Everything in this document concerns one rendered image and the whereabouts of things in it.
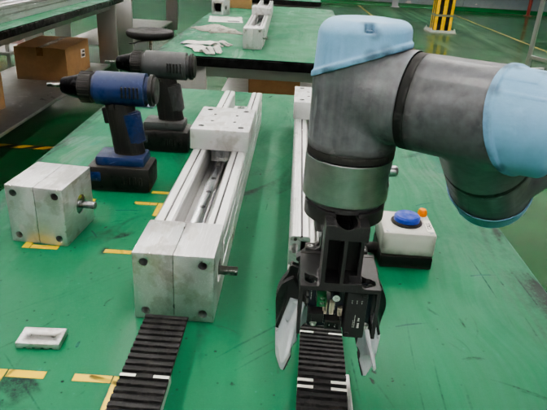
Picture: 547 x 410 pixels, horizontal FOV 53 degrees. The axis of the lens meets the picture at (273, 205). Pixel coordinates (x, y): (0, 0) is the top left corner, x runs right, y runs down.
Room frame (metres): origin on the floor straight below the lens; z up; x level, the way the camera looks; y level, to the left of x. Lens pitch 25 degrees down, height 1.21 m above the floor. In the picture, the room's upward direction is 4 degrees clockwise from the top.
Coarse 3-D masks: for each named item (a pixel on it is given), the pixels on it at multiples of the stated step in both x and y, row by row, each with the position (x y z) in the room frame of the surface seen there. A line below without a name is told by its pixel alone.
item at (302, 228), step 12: (300, 120) 1.22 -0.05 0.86; (300, 132) 1.13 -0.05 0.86; (300, 144) 1.05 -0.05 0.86; (300, 156) 0.98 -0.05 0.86; (300, 168) 0.91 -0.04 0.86; (300, 180) 0.86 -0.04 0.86; (300, 192) 0.81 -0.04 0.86; (300, 204) 0.76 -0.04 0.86; (300, 216) 0.72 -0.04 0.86; (300, 228) 0.68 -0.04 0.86; (312, 228) 0.77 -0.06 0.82; (300, 240) 0.66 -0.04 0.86; (312, 240) 0.73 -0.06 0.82; (288, 252) 0.71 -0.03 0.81; (288, 264) 0.67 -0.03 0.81
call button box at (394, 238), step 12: (384, 216) 0.79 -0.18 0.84; (420, 216) 0.80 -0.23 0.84; (384, 228) 0.75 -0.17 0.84; (396, 228) 0.75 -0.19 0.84; (408, 228) 0.75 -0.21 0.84; (420, 228) 0.76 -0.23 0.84; (432, 228) 0.76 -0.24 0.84; (384, 240) 0.74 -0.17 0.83; (396, 240) 0.74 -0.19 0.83; (408, 240) 0.74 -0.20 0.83; (420, 240) 0.74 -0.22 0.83; (432, 240) 0.74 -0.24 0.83; (384, 252) 0.74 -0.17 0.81; (396, 252) 0.74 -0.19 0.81; (408, 252) 0.74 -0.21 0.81; (420, 252) 0.74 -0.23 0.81; (432, 252) 0.74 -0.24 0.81; (384, 264) 0.74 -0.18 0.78; (396, 264) 0.74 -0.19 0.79; (408, 264) 0.74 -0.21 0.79; (420, 264) 0.74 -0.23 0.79
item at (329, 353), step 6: (300, 348) 0.50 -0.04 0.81; (306, 348) 0.50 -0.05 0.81; (312, 348) 0.50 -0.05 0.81; (318, 348) 0.50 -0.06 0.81; (324, 348) 0.50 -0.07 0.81; (300, 354) 0.49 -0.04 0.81; (306, 354) 0.49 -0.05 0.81; (312, 354) 0.49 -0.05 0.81; (318, 354) 0.49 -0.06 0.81; (324, 354) 0.49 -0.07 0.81; (330, 354) 0.49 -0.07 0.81; (336, 354) 0.49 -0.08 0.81; (342, 354) 0.50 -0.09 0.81
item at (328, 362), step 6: (300, 360) 0.47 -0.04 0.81; (306, 360) 0.47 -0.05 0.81; (312, 360) 0.48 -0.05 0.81; (318, 360) 0.48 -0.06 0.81; (324, 360) 0.48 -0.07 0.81; (330, 360) 0.48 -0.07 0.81; (336, 360) 0.48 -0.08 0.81; (342, 360) 0.48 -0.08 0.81; (312, 366) 0.47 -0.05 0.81; (318, 366) 0.47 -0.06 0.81; (324, 366) 0.47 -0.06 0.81; (330, 366) 0.47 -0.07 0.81; (336, 366) 0.47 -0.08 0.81; (342, 366) 0.47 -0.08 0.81
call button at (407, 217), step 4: (396, 212) 0.78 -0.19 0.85; (400, 212) 0.78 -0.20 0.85; (404, 212) 0.78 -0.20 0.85; (408, 212) 0.78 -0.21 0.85; (412, 212) 0.78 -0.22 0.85; (396, 216) 0.77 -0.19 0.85; (400, 216) 0.77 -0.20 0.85; (404, 216) 0.77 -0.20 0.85; (408, 216) 0.77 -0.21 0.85; (412, 216) 0.77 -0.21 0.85; (416, 216) 0.77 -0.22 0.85; (396, 220) 0.77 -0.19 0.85; (400, 220) 0.76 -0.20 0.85; (404, 220) 0.76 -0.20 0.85; (408, 220) 0.76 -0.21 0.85; (412, 220) 0.76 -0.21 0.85; (416, 220) 0.76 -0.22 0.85; (404, 224) 0.76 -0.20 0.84; (408, 224) 0.76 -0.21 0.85; (412, 224) 0.76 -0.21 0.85; (416, 224) 0.76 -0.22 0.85
